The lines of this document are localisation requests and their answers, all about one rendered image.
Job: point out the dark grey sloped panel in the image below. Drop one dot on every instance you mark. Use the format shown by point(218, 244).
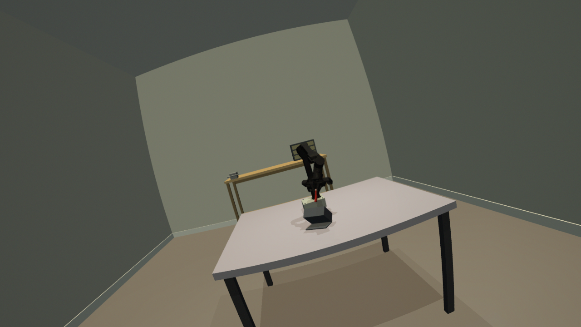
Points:
point(319, 217)

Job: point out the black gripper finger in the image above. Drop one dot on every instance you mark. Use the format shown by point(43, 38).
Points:
point(313, 187)
point(319, 186)

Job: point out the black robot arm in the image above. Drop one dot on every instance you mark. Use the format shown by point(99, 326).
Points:
point(309, 156)

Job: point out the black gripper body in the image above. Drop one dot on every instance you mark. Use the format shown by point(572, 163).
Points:
point(317, 178)

